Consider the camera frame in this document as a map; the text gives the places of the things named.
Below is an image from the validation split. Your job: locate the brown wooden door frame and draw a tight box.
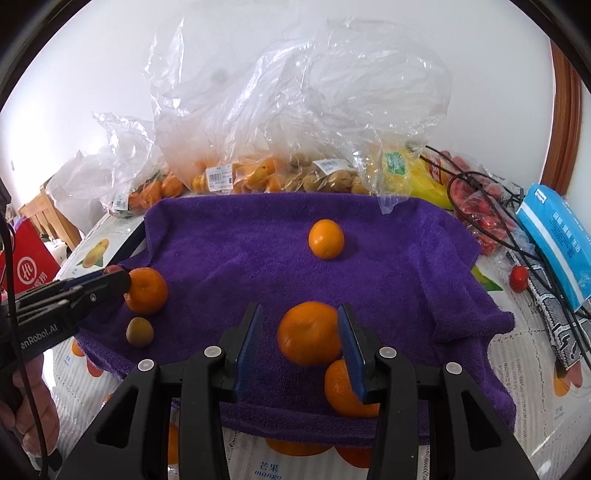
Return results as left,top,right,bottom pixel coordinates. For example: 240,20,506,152
540,39,583,192

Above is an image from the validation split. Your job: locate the small green-brown fruit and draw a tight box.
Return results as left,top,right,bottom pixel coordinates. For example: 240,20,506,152
126,316,154,347

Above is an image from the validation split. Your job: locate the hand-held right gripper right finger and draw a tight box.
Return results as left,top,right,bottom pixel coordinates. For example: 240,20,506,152
337,303,541,480

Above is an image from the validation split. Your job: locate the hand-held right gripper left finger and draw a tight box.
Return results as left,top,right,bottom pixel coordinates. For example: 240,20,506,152
55,302,265,480

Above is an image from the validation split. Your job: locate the blue tissue box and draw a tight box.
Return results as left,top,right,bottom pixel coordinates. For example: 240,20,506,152
515,183,591,311

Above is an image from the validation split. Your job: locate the red paper bag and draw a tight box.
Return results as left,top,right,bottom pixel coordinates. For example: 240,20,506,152
0,217,62,296

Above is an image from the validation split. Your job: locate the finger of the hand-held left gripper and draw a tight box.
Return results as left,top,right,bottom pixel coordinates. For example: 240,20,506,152
13,269,118,306
14,270,133,326

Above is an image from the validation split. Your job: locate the clear bag of red fruit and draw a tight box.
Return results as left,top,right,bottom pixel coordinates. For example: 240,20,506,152
427,148,539,259

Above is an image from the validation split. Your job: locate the wooden chair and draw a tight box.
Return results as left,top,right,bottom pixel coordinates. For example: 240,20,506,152
18,187,84,250

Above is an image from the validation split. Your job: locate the yellow wrapped fruit package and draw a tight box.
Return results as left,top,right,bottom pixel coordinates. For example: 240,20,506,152
360,143,455,213

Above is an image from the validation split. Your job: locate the grey patterned cloth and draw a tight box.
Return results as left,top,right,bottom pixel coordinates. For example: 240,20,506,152
503,251,591,370

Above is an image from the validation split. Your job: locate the purple towel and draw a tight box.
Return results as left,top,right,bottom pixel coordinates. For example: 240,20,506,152
74,193,517,449

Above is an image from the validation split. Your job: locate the clear bag of tangerines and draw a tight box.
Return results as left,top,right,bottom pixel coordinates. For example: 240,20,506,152
92,110,185,217

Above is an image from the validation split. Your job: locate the clear bag of golden berries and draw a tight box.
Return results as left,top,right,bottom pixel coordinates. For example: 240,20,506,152
259,18,451,197

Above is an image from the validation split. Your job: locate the person's left hand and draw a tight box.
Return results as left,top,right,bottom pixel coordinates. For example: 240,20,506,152
0,351,61,455

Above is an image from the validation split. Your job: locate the white plastic bag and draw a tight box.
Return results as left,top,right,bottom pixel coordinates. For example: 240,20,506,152
45,150,121,232

